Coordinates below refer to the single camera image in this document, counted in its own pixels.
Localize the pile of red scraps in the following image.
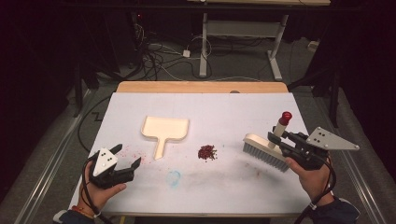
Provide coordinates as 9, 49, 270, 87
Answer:
197, 144, 219, 161

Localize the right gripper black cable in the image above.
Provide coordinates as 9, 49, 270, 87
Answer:
293, 155, 337, 224

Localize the cream brush with grey bristles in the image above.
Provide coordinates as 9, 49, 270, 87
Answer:
242, 111, 293, 173

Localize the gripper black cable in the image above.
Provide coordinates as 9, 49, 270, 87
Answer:
81, 157, 113, 224
293, 155, 337, 224

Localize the black stand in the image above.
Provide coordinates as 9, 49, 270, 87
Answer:
288, 59, 342, 129
73, 60, 101, 119

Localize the cream dustpan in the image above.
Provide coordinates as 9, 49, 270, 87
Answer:
140, 116, 191, 161

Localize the wooden table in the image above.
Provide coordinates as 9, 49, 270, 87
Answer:
99, 81, 302, 218

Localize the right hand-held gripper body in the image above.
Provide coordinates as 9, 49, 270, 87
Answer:
279, 126, 361, 171

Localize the white frame desk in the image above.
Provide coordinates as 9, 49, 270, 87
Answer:
186, 0, 332, 82

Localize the red bead bracelet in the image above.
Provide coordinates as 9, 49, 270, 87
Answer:
70, 204, 101, 218

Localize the tangle of floor cables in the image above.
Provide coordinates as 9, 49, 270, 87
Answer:
129, 22, 265, 82

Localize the person's left hand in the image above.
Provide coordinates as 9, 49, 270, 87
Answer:
77, 161, 127, 216

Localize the person's right hand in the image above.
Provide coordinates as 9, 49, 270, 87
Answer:
285, 157, 334, 207

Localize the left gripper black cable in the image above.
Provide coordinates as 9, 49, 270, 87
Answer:
81, 157, 113, 224

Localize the black floor cable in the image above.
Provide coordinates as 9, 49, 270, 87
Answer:
77, 95, 111, 153

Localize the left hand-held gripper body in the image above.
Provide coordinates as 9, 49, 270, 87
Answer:
88, 147, 135, 189

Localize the metal floor rail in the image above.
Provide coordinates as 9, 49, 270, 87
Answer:
311, 92, 390, 224
15, 88, 94, 224

